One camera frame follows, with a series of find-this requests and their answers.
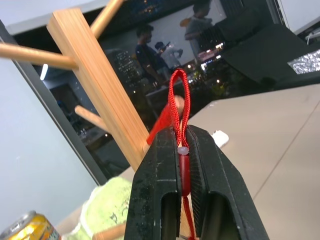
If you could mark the wooden tree stand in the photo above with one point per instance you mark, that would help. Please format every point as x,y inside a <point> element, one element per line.
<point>100,87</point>

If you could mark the large black cover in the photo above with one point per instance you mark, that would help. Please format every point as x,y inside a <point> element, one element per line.
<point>270,55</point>

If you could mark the person in white shirt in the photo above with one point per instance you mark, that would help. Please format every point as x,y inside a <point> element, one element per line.
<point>171,56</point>

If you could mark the green towel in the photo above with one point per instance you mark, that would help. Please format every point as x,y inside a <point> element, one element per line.
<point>110,200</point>

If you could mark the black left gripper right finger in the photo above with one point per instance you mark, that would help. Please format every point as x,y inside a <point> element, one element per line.
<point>220,180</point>

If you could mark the yellow drink can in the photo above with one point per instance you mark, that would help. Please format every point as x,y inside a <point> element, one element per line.
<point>30,230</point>

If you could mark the silver foil tape patch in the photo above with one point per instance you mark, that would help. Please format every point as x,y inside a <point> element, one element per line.
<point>306,62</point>

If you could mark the person in grey top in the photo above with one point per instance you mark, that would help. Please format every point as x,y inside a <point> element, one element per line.
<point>197,27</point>

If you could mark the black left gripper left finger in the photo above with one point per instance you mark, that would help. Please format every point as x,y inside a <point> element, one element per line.
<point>152,180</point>

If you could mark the dark grey window frame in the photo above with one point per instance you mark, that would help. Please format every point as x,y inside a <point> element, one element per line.
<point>50,105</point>

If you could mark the small white object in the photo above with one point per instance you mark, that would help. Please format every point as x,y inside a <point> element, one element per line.
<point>221,138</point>

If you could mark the person in dark shirt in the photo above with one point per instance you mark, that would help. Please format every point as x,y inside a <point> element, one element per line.
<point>147,57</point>

